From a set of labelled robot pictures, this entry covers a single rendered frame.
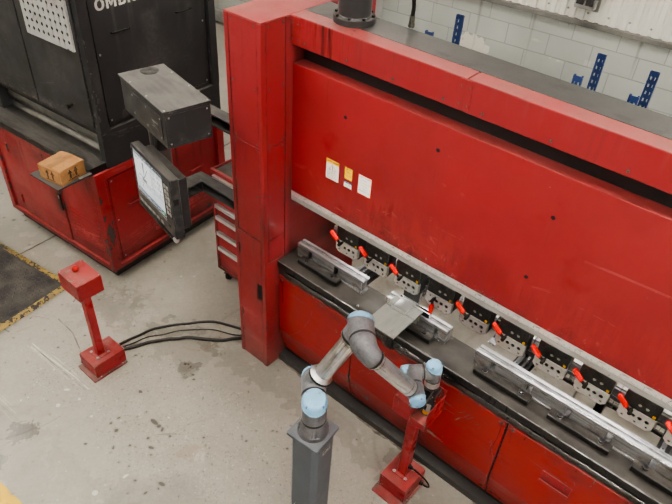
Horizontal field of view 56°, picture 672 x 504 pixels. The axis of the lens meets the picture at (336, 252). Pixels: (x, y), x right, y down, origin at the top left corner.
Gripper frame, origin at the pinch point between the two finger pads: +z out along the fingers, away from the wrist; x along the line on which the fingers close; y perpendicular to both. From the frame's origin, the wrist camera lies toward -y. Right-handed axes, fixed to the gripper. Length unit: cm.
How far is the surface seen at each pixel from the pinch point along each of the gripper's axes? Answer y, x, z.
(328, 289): 22, 83, -13
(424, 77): 40, 46, -148
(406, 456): -4.7, 4.0, 42.7
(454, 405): 18.0, -6.9, 9.4
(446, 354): 27.3, 7.2, -12.1
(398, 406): -6.5, 11.5, 0.6
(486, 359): 32.5, -12.0, -19.1
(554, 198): 40, -19, -119
